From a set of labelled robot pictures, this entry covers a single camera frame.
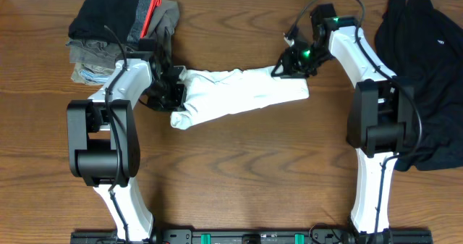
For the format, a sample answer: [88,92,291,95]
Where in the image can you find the white t-shirt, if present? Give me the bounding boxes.
[170,66,310,130]

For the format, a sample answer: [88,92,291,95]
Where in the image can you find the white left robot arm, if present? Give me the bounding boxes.
[67,38,187,243]

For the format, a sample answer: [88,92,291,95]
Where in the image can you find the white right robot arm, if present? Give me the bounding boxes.
[271,16,417,243]

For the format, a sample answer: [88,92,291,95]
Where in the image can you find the folded light blue garment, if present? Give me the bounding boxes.
[77,69,111,85]

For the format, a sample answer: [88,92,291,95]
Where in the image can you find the folded black garment red trim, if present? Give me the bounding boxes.
[68,0,162,44]

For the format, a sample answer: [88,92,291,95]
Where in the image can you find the black garment pile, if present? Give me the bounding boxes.
[375,0,462,172]

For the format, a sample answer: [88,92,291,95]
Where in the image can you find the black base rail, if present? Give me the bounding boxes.
[70,228,433,244]

